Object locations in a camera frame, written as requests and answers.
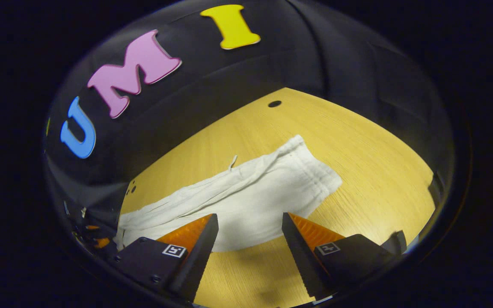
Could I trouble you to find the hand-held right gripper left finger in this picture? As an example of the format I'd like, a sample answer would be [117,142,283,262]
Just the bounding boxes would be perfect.
[116,213,220,303]

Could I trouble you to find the black backdrop cloth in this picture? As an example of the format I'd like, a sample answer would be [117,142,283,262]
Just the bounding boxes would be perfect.
[43,0,457,240]

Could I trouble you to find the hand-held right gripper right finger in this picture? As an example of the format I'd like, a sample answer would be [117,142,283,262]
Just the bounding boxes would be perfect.
[281,212,397,301]

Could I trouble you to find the white jeans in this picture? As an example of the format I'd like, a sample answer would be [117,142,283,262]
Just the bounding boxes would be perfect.
[116,135,342,253]

